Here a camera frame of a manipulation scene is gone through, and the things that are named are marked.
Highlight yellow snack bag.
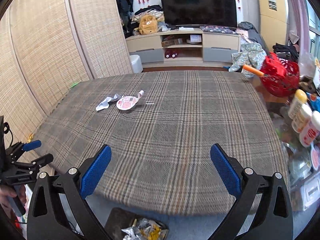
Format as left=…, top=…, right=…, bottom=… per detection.
left=137, top=219, right=162, bottom=240

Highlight yellow cap white bottle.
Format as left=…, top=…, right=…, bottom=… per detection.
left=288, top=89, right=308, bottom=120

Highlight white paper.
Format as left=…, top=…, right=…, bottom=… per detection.
left=96, top=94, right=122, bottom=112

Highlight person's left hand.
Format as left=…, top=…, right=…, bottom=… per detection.
left=0, top=185, right=27, bottom=219

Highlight tall beige air conditioner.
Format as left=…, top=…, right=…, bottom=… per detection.
left=259, top=0, right=288, bottom=51

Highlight black cable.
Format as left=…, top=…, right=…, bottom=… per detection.
left=2, top=121, right=15, bottom=151

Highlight pink round lid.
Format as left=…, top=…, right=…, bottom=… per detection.
left=116, top=90, right=144, bottom=111

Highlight white bottle cream label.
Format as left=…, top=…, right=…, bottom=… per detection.
left=291, top=103, right=312, bottom=133

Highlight floral cloth bundle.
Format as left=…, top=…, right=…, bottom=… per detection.
left=228, top=42, right=267, bottom=72

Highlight white bottle pink label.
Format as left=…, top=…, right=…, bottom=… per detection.
left=299, top=111, right=320, bottom=147

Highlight black trash bin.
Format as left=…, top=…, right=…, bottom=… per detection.
left=104, top=207, right=169, bottom=240

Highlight red basket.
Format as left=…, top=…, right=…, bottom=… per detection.
left=260, top=53, right=299, bottom=98

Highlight woven bamboo screen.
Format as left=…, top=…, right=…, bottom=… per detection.
left=1, top=0, right=132, bottom=141

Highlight yellow backpack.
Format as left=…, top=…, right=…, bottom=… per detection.
left=138, top=15, right=158, bottom=35

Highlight pink curtain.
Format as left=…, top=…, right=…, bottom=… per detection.
left=287, top=0, right=310, bottom=56

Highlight orange stick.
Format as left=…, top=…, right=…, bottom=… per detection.
left=242, top=64, right=265, bottom=77

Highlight grey plaid tablecloth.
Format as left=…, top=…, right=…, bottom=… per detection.
left=34, top=70, right=289, bottom=215

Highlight black television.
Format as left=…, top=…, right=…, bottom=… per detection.
left=161, top=0, right=237, bottom=28

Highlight beige TV cabinet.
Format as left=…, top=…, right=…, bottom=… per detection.
left=126, top=28, right=241, bottom=68

